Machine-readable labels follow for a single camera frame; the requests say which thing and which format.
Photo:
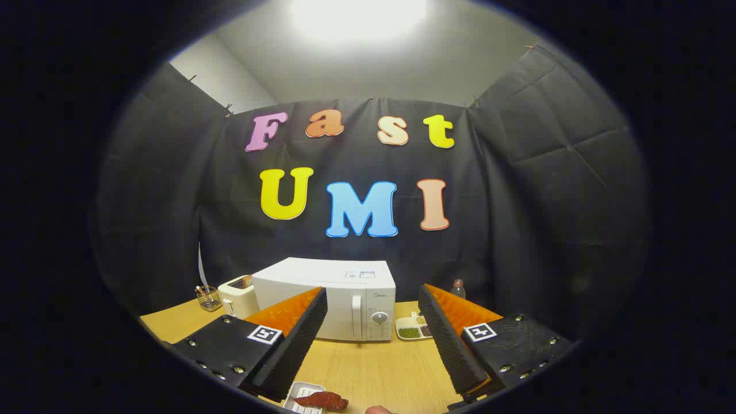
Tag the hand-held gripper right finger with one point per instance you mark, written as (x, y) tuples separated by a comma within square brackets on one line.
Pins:
[(451, 351)]

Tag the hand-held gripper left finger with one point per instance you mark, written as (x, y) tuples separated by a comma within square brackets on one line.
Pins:
[(299, 345)]

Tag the white toaster oven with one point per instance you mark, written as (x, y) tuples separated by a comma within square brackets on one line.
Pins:
[(345, 310)]

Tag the red meat slice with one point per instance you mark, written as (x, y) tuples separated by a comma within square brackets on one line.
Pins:
[(325, 401)]

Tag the white bread toaster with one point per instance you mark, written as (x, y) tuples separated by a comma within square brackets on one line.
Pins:
[(237, 300)]

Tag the white divided bean dish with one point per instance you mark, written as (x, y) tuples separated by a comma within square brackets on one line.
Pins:
[(409, 332)]

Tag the small white tray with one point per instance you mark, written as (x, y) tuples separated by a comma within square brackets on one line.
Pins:
[(300, 392)]

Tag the clear bottle with red cap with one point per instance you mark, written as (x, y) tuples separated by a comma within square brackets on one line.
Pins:
[(458, 289)]

